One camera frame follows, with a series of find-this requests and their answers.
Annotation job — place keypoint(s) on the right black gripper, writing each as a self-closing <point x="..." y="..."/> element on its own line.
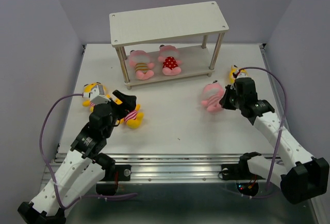
<point x="224" y="101"/>

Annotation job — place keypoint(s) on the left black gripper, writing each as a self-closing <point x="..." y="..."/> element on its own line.
<point x="129" y="101"/>

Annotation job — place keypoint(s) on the pink frog toy striped shirt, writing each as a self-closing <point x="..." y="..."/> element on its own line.
<point x="211" y="96"/>

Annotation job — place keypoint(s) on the yellow toy red stripes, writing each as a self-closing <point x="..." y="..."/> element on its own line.
<point x="134" y="119"/>

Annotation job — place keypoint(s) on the yellow toy blue striped shirt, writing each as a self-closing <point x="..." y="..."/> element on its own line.
<point x="233" y="68"/>

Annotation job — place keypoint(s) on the pink frog toy orange stripes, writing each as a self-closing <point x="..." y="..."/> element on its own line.
<point x="142" y="64"/>

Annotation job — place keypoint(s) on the pink frog toy polka-dot dress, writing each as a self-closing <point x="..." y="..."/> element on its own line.
<point x="169" y="58"/>

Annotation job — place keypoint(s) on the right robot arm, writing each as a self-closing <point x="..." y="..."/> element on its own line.
<point x="301" y="176"/>

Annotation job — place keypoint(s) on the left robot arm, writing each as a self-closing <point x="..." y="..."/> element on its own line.
<point x="84" y="164"/>

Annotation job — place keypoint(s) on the white two-tier shelf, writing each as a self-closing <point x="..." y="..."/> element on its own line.
<point x="196" y="30"/>

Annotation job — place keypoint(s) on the yellow toy pink stripes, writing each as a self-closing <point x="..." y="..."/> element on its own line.
<point x="88" y="88"/>

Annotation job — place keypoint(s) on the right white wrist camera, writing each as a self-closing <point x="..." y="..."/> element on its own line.
<point x="238" y="74"/>

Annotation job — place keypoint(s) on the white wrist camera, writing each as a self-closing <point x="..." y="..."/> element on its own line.
<point x="238" y="74"/>
<point x="97" y="98"/>

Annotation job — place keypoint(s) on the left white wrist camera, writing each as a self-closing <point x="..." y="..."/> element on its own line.
<point x="97" y="98"/>

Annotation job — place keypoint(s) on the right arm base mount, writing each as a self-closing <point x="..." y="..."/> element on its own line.
<point x="240" y="170"/>

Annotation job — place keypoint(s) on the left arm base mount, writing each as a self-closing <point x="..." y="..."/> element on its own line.
<point x="112" y="172"/>

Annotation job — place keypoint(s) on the aluminium rail frame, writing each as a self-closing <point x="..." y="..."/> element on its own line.
<point x="179" y="141"/>

